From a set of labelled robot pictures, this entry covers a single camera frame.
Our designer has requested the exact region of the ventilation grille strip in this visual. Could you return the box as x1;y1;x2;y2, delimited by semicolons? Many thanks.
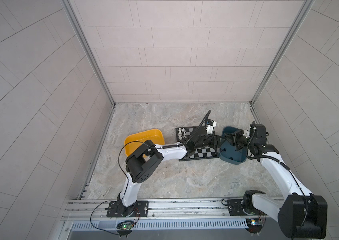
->
71;218;248;231

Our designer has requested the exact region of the aluminium mounting rail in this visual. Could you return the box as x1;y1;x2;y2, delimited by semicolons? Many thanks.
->
62;198;265;220

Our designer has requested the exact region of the black white chessboard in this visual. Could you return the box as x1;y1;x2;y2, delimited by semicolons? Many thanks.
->
175;126;217;162

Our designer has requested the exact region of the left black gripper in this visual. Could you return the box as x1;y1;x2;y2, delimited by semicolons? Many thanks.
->
191;132;225;150

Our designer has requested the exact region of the left green circuit board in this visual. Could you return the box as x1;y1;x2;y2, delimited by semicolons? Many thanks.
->
116;221;135;231

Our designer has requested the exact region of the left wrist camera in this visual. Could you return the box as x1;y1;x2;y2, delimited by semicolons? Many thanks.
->
205;119;216;135

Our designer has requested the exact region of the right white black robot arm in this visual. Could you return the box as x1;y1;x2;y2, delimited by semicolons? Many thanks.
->
223;122;328;239

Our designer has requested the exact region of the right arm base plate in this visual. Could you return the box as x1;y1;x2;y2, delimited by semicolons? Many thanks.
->
221;198;264;217

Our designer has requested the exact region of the right circuit board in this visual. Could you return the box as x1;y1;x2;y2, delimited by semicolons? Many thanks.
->
246;218;263;234

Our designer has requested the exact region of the left black cable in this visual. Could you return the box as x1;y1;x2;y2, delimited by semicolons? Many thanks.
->
90;140;158;236

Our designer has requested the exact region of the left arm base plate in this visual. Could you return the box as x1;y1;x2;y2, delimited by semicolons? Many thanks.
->
106;201;149;218

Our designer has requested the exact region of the yellow plastic tray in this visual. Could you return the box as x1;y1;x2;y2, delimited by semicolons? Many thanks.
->
124;129;165;157

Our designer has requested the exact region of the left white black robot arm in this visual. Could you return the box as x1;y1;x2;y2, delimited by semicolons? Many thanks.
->
116;110;222;217

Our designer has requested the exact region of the teal plastic bin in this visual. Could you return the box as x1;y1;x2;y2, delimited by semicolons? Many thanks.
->
218;141;246;165

